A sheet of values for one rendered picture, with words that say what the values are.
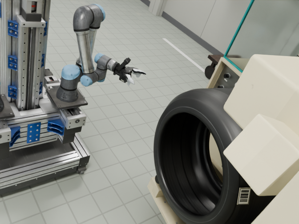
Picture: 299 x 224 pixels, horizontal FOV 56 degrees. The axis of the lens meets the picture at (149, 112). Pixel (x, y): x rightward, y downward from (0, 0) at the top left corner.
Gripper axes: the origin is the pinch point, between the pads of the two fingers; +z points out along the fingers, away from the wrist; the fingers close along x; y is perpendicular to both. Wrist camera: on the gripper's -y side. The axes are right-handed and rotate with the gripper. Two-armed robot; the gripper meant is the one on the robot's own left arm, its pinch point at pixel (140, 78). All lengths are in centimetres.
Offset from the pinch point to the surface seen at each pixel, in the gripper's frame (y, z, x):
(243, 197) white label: -35, 75, 72
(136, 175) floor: 109, 16, -9
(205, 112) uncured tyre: -44, 51, 55
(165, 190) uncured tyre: 0, 51, 62
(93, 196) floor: 103, 0, 34
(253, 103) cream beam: -76, 61, 84
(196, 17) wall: 123, -88, -411
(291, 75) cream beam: -84, 64, 82
